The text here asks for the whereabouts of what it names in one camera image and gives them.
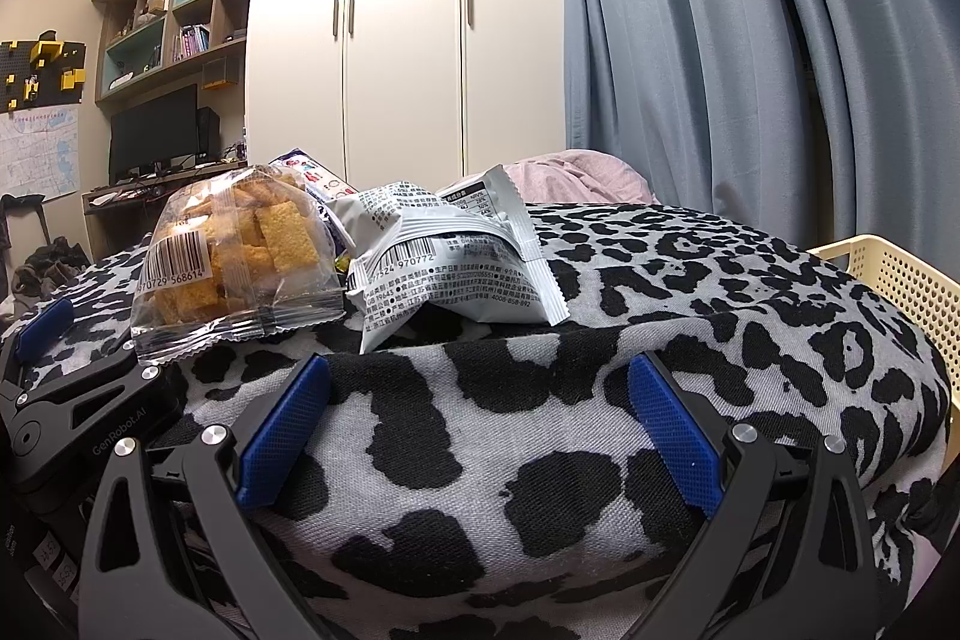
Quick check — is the cream perforated plastic basket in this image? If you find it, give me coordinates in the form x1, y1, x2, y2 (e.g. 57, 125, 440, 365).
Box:
811, 234, 958, 468

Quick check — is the leopard print blanket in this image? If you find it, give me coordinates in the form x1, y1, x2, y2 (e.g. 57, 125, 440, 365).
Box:
0, 200, 955, 640

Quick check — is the wall map poster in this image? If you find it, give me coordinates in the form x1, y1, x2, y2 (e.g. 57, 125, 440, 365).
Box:
0, 104, 80, 200

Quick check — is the pink duvet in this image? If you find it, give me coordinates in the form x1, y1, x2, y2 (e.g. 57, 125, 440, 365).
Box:
503, 149, 659, 205

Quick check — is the clear bag of biscuits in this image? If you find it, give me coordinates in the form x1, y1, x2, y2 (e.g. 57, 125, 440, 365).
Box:
130, 166, 343, 364

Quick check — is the grey blue curtain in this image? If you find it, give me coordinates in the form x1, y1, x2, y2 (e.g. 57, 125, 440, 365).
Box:
565, 0, 958, 268

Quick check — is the black computer monitor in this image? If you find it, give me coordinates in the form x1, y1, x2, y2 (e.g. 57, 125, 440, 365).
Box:
109, 85, 199, 184

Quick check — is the black yellow pegboard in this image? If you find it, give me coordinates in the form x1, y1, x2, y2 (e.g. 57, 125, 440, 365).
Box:
0, 31, 86, 113

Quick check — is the wooden desk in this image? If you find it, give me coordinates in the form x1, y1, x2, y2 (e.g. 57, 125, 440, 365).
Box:
82, 161, 242, 262

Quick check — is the white wardrobe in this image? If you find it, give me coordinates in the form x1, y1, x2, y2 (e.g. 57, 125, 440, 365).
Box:
244, 0, 566, 188

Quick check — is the blue cracker package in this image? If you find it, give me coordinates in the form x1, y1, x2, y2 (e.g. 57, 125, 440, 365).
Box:
270, 148, 356, 253

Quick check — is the grey white snack packet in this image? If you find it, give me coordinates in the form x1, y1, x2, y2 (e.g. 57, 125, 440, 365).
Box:
331, 166, 569, 354

